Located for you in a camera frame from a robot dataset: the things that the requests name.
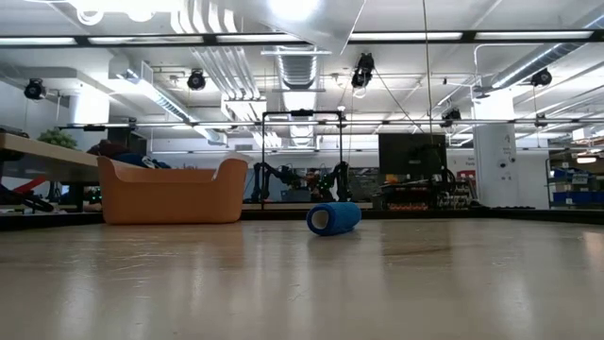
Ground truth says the black ceiling-hung camera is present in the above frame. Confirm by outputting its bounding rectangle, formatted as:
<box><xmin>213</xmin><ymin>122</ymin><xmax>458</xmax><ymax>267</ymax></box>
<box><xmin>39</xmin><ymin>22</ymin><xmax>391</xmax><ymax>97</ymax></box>
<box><xmin>440</xmin><ymin>107</ymin><xmax>463</xmax><ymax>128</ymax></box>
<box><xmin>530</xmin><ymin>68</ymin><xmax>553</xmax><ymax>88</ymax></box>
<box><xmin>186</xmin><ymin>68</ymin><xmax>208</xmax><ymax>92</ymax></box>
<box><xmin>350</xmin><ymin>53</ymin><xmax>377</xmax><ymax>90</ymax></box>
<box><xmin>23</xmin><ymin>77</ymin><xmax>47</xmax><ymax>101</ymax></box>

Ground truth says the orange plastic bin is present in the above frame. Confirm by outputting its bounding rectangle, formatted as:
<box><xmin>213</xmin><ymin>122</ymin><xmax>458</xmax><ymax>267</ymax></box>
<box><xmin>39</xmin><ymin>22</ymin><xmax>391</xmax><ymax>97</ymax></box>
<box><xmin>97</xmin><ymin>155</ymin><xmax>250</xmax><ymax>226</ymax></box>

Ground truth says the shelf with blue bins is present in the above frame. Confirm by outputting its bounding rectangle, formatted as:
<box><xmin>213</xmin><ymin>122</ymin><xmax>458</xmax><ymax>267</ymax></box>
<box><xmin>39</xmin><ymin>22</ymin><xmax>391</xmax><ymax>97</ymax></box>
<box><xmin>545</xmin><ymin>158</ymin><xmax>604</xmax><ymax>210</ymax></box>

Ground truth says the silver ventilation duct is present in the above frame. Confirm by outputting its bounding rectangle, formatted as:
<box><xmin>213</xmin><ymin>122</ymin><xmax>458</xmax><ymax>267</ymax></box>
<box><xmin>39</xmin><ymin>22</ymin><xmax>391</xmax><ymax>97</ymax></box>
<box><xmin>485</xmin><ymin>4</ymin><xmax>604</xmax><ymax>91</ymax></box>

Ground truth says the white pillar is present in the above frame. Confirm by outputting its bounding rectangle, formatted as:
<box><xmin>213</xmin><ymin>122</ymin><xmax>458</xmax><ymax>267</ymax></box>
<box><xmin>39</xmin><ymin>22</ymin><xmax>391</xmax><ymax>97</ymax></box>
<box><xmin>473</xmin><ymin>89</ymin><xmax>519</xmax><ymax>209</ymax></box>

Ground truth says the black screen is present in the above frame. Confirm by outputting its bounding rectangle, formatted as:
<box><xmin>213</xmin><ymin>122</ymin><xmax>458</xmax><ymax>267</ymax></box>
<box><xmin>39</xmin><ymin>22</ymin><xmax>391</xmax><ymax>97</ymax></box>
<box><xmin>377</xmin><ymin>132</ymin><xmax>448</xmax><ymax>177</ymax></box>

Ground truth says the black hose loop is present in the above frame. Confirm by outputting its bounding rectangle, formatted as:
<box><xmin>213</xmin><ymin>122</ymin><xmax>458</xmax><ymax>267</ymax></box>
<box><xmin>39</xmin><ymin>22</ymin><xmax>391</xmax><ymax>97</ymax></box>
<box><xmin>0</xmin><ymin>183</ymin><xmax>56</xmax><ymax>213</ymax></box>

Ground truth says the black overhead beam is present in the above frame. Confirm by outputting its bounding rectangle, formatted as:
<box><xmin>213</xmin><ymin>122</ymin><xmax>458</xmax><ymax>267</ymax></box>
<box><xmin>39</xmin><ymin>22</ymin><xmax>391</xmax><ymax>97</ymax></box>
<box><xmin>0</xmin><ymin>28</ymin><xmax>604</xmax><ymax>47</ymax></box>

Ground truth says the thin hanging cable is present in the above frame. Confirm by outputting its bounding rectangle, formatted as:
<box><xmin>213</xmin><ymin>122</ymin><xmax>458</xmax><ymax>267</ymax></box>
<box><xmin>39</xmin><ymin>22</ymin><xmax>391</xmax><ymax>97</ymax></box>
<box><xmin>421</xmin><ymin>0</ymin><xmax>435</xmax><ymax>145</ymax></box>

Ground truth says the wooden table with grey frame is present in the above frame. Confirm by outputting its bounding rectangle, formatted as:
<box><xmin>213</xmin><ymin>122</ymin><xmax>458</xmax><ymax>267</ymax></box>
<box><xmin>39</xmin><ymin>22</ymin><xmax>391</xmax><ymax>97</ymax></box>
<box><xmin>0</xmin><ymin>131</ymin><xmax>101</xmax><ymax>212</ymax></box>

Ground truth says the small potted plant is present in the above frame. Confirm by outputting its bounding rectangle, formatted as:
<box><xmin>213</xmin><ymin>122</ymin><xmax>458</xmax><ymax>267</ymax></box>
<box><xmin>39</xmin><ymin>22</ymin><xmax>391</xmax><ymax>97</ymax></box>
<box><xmin>37</xmin><ymin>127</ymin><xmax>79</xmax><ymax>150</ymax></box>

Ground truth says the cluttered equipment bench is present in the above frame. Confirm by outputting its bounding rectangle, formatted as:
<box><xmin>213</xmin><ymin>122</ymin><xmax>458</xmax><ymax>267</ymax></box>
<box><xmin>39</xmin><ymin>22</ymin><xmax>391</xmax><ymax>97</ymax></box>
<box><xmin>376</xmin><ymin>170</ymin><xmax>476</xmax><ymax>213</ymax></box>

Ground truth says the distant black station frame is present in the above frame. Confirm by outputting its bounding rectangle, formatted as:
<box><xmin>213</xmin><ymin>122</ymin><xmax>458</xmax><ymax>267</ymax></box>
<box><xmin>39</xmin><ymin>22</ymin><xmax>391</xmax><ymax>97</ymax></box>
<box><xmin>243</xmin><ymin>109</ymin><xmax>375</xmax><ymax>212</ymax></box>

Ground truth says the grey horizontal ceiling rail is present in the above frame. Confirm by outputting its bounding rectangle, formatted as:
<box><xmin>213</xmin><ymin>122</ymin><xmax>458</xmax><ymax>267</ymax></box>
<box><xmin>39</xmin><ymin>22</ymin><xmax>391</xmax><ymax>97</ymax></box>
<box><xmin>59</xmin><ymin>117</ymin><xmax>604</xmax><ymax>129</ymax></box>

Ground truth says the maroon fabric bundle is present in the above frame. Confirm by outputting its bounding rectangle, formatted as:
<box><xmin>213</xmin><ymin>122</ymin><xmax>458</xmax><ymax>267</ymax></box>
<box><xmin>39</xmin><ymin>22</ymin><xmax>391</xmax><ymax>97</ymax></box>
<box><xmin>87</xmin><ymin>139</ymin><xmax>131</xmax><ymax>160</ymax></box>

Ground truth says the teal fabric bundle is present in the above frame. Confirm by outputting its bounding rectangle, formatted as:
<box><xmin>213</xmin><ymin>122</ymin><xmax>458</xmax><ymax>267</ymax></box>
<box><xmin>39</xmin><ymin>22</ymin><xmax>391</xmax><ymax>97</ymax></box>
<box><xmin>112</xmin><ymin>150</ymin><xmax>172</xmax><ymax>170</ymax></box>

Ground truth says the red slanted bar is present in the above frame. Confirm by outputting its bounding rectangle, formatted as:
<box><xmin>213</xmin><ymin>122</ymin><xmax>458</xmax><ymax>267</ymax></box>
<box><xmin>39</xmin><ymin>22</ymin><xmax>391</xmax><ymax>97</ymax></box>
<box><xmin>11</xmin><ymin>177</ymin><xmax>48</xmax><ymax>195</ymax></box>

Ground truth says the blue elastic bandage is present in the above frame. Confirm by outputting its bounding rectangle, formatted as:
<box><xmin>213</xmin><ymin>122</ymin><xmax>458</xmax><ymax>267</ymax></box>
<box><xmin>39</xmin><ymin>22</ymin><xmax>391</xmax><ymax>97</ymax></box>
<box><xmin>306</xmin><ymin>201</ymin><xmax>362</xmax><ymax>237</ymax></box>

